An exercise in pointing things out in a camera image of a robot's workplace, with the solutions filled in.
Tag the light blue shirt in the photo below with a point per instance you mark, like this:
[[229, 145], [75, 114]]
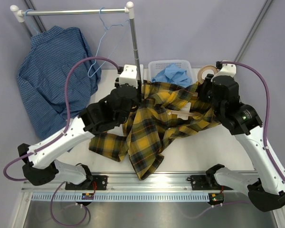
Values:
[[173, 74]]

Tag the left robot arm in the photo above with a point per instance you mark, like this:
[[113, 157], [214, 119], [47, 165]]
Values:
[[42, 166]]

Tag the light blue wire hanger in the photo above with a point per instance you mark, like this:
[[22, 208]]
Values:
[[104, 48]]

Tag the wooden hanger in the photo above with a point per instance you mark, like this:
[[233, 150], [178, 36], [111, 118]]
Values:
[[204, 71]]

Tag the aluminium frame post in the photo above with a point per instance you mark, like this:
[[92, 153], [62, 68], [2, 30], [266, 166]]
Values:
[[253, 30]]

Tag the yellow plaid shirt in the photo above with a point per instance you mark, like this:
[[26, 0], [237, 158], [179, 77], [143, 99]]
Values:
[[167, 112]]

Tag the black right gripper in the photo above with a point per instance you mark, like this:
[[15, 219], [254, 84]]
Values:
[[204, 87]]

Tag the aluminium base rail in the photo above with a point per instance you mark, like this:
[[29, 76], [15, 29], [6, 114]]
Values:
[[158, 182]]

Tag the white plastic basket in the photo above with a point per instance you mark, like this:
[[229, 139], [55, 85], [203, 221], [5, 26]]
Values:
[[155, 67]]

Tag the white clothes rack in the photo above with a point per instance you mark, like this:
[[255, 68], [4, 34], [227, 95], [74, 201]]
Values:
[[128, 9]]

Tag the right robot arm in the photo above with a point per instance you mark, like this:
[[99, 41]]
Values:
[[267, 191]]

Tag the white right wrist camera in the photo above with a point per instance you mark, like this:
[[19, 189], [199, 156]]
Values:
[[226, 72]]

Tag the blue wire hanger left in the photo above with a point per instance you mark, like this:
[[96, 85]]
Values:
[[30, 21]]

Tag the blue checkered shirt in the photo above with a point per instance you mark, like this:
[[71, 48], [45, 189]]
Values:
[[42, 76]]

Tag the white slotted cable duct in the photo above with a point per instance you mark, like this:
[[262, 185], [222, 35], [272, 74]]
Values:
[[121, 197]]

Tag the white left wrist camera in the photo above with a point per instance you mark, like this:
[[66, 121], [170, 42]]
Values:
[[127, 76]]

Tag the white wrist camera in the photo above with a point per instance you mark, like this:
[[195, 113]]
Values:
[[127, 76], [226, 72]]

